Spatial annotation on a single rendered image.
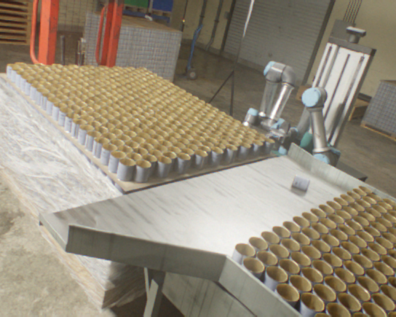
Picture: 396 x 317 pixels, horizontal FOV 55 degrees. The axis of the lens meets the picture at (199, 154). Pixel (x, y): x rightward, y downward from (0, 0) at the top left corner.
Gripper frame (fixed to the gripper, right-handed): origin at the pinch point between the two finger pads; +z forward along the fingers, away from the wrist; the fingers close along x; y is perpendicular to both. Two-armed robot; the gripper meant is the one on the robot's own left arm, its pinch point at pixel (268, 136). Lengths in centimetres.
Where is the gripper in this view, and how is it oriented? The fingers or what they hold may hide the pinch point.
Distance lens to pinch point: 247.5
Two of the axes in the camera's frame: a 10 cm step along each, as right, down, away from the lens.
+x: -6.6, -4.6, 5.9
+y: -2.5, 8.8, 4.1
